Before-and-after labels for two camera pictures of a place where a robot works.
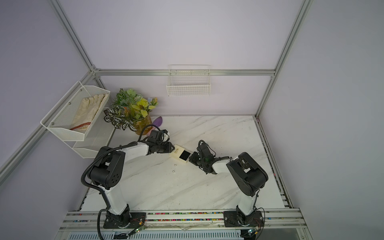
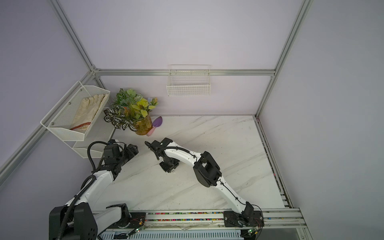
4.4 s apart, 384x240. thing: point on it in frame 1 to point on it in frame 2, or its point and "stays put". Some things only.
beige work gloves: [87, 111] stays put
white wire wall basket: [189, 80] stays put
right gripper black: [193, 157] to [168, 169]
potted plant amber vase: [131, 111] stays put
